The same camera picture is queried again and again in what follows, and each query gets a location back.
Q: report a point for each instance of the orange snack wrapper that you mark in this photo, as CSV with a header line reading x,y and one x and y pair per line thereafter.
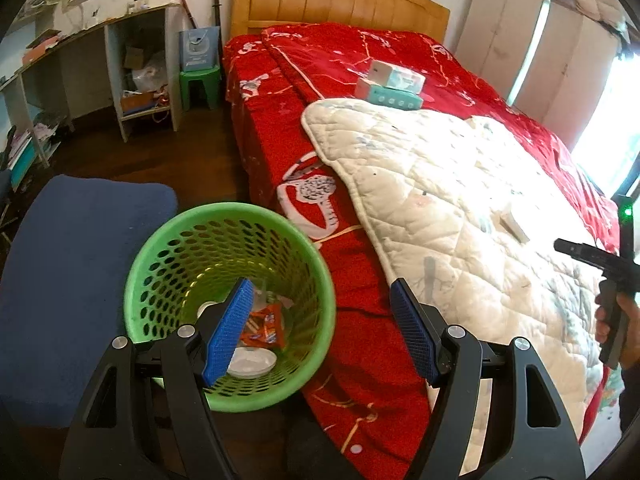
x,y
265,325

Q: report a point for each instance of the stack of books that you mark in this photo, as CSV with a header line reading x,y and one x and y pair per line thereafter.
x,y
22,152

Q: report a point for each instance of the beige wardrobe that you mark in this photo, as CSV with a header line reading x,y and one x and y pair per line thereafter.
x,y
500,35

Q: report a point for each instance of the person's right hand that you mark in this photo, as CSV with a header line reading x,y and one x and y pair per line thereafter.
x,y
631,325

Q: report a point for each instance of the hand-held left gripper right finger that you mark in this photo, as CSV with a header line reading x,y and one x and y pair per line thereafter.
x,y
412,327

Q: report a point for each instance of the white desk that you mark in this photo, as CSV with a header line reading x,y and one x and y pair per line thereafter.
x,y
112,60

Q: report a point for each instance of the dark stick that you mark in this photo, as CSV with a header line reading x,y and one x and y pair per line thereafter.
x,y
217,0

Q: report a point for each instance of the bright window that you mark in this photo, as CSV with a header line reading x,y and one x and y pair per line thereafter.
x,y
610,125

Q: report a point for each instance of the green plastic basket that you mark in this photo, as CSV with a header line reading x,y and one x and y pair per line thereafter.
x,y
160,260

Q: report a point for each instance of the white tissue box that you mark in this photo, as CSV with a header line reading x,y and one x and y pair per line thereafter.
x,y
397,76

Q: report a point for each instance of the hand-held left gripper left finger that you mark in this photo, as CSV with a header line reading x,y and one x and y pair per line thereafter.
x,y
227,332

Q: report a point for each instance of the blue paper bag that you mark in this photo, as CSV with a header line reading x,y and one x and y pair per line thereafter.
x,y
199,50

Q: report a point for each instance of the pink stick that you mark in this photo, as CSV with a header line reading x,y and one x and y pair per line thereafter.
x,y
186,7

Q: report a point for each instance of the green plastic stool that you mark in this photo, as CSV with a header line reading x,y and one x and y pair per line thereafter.
x,y
200,76

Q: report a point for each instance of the white quilted blanket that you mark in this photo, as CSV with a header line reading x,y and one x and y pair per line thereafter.
x,y
450,185

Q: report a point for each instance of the blue chair cushion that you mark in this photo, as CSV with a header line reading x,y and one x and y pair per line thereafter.
x,y
75,270

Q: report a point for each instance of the cardboard box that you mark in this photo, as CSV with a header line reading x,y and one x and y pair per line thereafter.
x,y
135,57

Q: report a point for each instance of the teal tissue box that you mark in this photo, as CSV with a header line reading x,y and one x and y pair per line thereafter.
x,y
387,100

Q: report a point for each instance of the red printed bed blanket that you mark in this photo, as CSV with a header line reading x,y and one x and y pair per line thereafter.
x,y
280,110

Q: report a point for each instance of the clear plastic cup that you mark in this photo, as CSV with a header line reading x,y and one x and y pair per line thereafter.
x,y
252,362

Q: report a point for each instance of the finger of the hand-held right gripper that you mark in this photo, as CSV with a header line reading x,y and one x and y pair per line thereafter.
x,y
585,252

